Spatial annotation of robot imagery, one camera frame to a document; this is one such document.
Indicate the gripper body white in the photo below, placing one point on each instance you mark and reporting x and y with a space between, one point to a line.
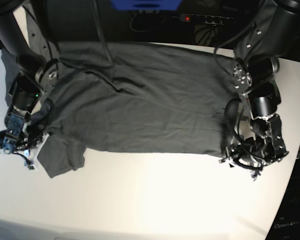
264 148
21 136

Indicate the grey T-shirt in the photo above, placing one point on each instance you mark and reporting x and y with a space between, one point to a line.
155 99

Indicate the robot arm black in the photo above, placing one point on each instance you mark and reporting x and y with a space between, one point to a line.
30 105
252 117

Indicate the black OpenArm base box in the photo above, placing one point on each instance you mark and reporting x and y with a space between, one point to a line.
286 225

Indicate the black power strip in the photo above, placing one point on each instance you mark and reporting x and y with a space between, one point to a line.
200 19

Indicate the blue box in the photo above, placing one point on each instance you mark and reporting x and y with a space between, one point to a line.
134 5

